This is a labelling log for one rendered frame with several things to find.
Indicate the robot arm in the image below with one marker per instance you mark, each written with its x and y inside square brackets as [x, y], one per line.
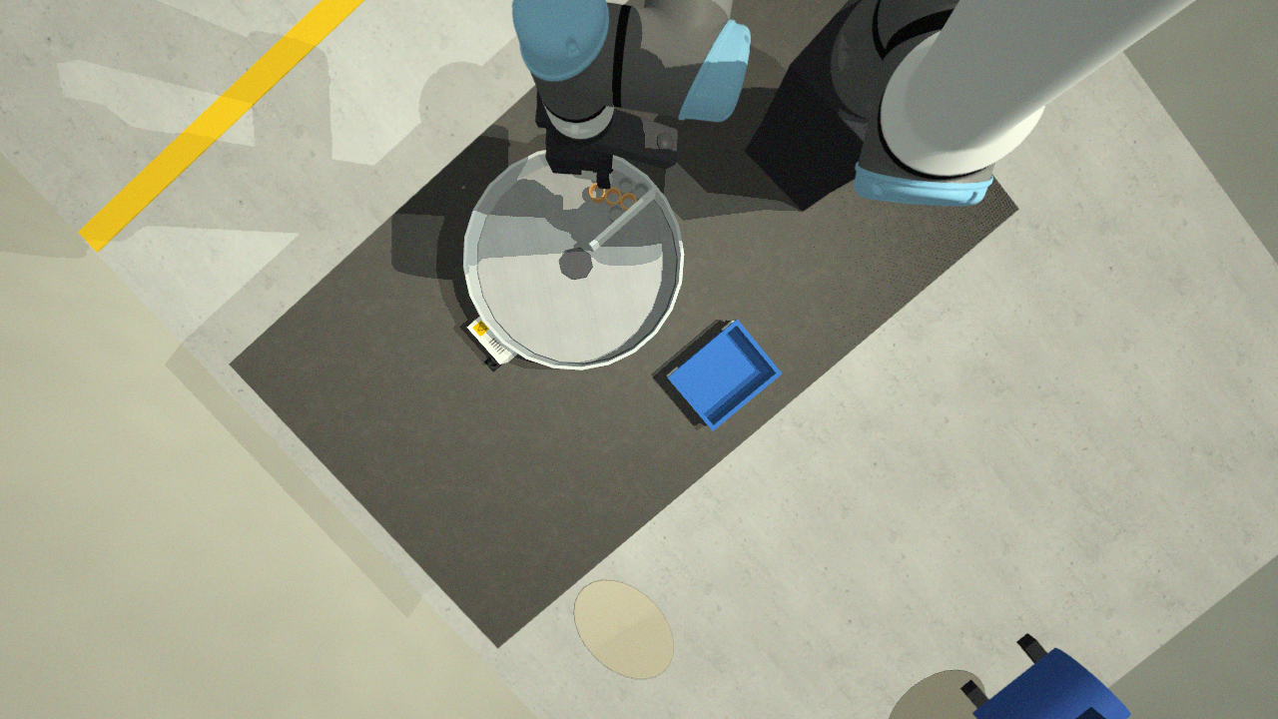
[932, 137]

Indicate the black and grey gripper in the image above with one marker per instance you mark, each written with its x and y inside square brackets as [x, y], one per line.
[578, 160]

